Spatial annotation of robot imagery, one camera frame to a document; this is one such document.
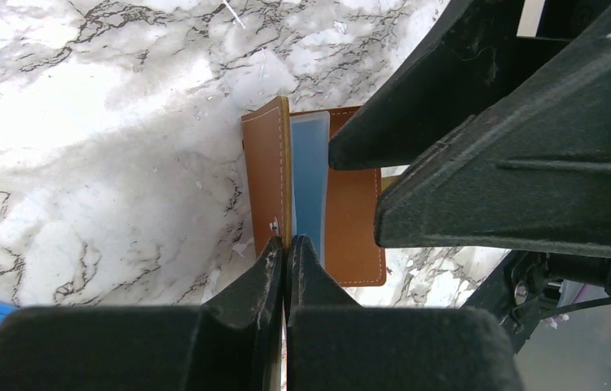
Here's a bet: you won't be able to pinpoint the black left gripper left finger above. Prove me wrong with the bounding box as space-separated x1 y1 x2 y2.
0 237 284 390

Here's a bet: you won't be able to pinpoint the brown leather card holder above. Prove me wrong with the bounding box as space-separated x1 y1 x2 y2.
241 96 388 287

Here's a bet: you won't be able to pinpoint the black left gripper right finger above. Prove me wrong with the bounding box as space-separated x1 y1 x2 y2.
285 235 523 390

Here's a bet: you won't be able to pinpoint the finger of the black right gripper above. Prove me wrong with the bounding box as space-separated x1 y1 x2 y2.
375 4 611 258
327 0 565 172

